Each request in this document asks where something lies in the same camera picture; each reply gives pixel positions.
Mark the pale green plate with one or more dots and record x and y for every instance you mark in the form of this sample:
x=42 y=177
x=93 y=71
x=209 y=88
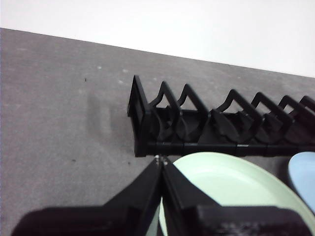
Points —
x=233 y=183

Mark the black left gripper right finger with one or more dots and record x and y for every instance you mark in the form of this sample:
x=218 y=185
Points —
x=197 y=218

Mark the black plastic plate rack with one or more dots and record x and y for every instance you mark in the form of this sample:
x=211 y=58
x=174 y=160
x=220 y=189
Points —
x=197 y=147

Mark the light blue plate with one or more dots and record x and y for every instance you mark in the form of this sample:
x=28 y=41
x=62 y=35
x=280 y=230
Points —
x=304 y=172

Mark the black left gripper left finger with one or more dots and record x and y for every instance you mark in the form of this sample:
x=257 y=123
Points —
x=118 y=216

